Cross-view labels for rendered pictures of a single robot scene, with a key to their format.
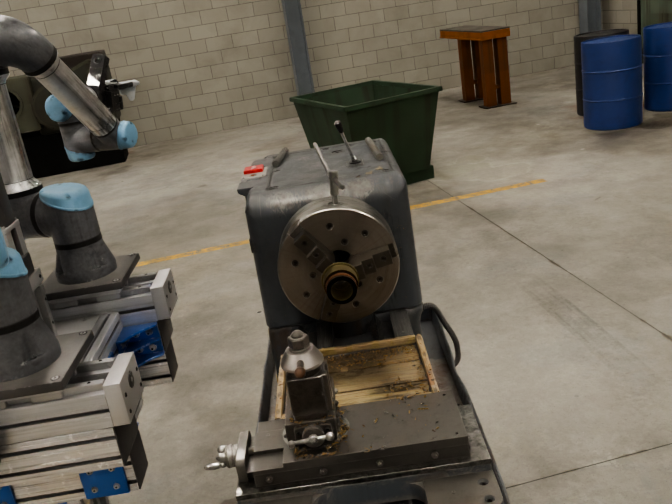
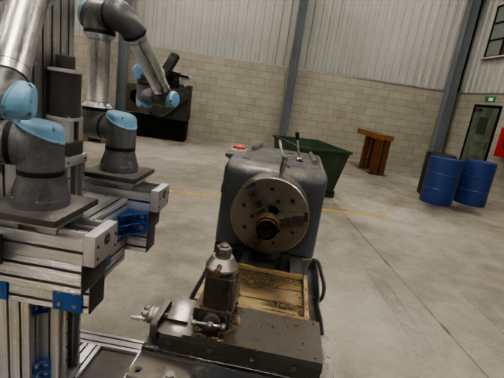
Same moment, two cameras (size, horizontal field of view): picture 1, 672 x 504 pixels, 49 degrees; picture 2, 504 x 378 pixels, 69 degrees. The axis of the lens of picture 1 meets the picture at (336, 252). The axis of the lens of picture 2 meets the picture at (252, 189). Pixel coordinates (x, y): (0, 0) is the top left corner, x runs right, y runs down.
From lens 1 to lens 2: 0.43 m
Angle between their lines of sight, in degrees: 6
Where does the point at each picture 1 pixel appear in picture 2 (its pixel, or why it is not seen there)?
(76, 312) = (103, 190)
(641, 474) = not seen: outside the picture
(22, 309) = (50, 166)
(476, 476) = not seen: outside the picture
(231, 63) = (250, 112)
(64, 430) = (49, 256)
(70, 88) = (147, 58)
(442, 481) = not seen: outside the picture
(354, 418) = (245, 319)
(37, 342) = (52, 191)
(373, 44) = (322, 125)
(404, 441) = (274, 350)
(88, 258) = (121, 160)
